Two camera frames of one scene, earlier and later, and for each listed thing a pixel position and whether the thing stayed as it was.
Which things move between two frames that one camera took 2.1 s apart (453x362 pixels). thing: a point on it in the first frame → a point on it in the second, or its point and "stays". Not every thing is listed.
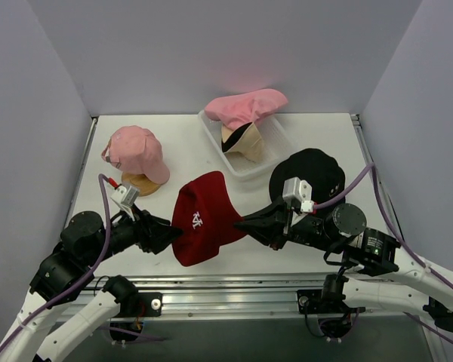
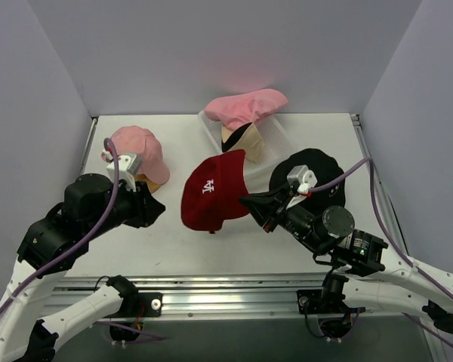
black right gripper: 280,225 → 275,210
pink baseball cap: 137,149 stays
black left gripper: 146,229 → 137,207
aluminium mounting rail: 298,296 stays
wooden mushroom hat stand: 140,182 stays
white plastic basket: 277,141 stays
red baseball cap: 204,213 → 212,191
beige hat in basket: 245,139 stays
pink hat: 237,110 stays
